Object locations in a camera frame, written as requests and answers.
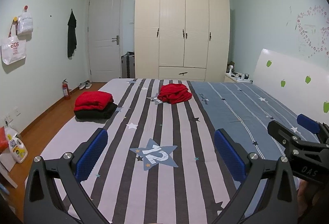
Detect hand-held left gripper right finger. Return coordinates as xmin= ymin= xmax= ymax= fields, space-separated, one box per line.
xmin=214 ymin=128 xmax=300 ymax=224

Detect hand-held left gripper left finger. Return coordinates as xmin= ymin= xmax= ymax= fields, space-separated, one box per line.
xmin=24 ymin=128 xmax=114 ymax=224

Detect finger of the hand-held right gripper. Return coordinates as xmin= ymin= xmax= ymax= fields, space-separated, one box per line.
xmin=267 ymin=120 xmax=305 ymax=155
xmin=297 ymin=114 xmax=329 ymax=142

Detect red garment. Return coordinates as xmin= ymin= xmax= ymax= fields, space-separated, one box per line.
xmin=74 ymin=91 xmax=114 ymax=112
xmin=157 ymin=83 xmax=193 ymax=104

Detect person's right hand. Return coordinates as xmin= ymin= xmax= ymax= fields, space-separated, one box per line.
xmin=298 ymin=180 xmax=318 ymax=211

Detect folded black garment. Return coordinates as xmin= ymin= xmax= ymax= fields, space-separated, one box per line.
xmin=74 ymin=103 xmax=118 ymax=120

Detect striped bed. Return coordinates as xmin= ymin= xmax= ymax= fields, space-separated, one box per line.
xmin=41 ymin=78 xmax=329 ymax=224

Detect folded red garment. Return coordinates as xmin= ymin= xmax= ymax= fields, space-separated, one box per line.
xmin=74 ymin=91 xmax=114 ymax=112

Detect white headboard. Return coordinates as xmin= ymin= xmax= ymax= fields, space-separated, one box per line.
xmin=252 ymin=48 xmax=329 ymax=132

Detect red fire extinguisher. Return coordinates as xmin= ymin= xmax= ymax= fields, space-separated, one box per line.
xmin=61 ymin=79 xmax=72 ymax=100

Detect white nightstand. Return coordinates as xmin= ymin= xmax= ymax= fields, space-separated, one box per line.
xmin=224 ymin=72 xmax=254 ymax=83

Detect white detergent bottle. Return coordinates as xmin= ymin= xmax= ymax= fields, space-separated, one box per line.
xmin=5 ymin=127 xmax=28 ymax=163

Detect white flat board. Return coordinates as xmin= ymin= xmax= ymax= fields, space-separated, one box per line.
xmin=0 ymin=152 xmax=18 ymax=188

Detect orange box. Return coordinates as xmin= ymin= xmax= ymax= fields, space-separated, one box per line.
xmin=0 ymin=126 xmax=9 ymax=154

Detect silver black trunk suitcase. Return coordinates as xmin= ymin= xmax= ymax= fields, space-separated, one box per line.
xmin=121 ymin=51 xmax=135 ymax=79

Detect black hanging garment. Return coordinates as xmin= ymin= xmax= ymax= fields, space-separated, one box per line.
xmin=67 ymin=9 xmax=78 ymax=58

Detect white door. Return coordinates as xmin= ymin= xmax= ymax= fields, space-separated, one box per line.
xmin=87 ymin=0 xmax=124 ymax=83

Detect white tote bag red print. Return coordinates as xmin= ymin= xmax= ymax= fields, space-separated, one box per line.
xmin=1 ymin=21 xmax=27 ymax=65

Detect cream wardrobe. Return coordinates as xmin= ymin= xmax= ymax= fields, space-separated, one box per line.
xmin=133 ymin=0 xmax=230 ymax=82

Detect white plastic bag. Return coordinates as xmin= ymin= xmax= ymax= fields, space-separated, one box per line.
xmin=17 ymin=6 xmax=34 ymax=35

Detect flower wall stickers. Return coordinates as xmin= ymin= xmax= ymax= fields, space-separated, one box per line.
xmin=285 ymin=0 xmax=329 ymax=60

